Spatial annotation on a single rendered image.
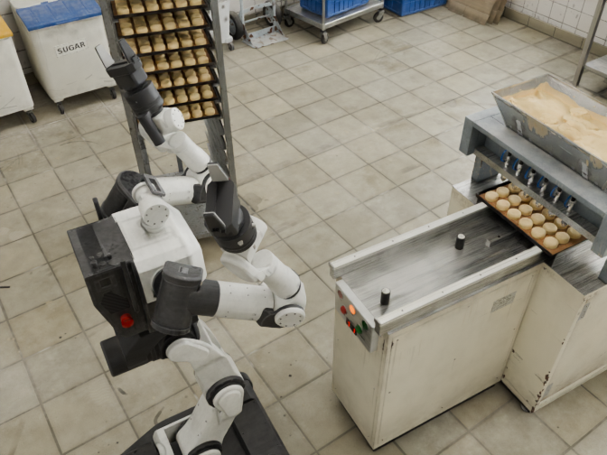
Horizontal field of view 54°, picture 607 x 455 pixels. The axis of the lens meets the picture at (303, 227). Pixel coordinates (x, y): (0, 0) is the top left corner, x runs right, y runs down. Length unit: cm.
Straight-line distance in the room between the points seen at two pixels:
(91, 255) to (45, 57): 337
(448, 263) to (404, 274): 18
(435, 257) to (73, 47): 337
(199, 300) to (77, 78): 367
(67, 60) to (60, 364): 249
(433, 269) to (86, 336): 182
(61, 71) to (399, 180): 261
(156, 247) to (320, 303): 176
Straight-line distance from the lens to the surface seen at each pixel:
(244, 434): 255
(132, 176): 178
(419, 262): 225
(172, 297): 144
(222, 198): 120
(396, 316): 198
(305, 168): 410
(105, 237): 162
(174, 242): 156
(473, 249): 234
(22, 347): 334
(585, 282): 236
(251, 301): 149
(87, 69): 496
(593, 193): 218
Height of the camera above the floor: 240
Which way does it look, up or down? 42 degrees down
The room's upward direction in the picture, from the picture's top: 1 degrees counter-clockwise
